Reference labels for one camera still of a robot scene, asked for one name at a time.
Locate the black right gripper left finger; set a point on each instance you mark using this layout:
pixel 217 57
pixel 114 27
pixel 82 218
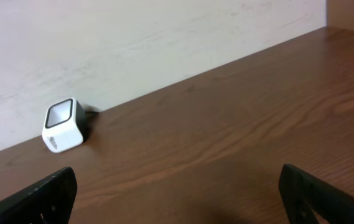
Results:
pixel 49 200

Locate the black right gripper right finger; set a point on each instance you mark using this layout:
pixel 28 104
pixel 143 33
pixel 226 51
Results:
pixel 303 195

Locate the white barcode scanner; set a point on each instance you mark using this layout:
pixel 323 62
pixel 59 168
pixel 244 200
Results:
pixel 65 125

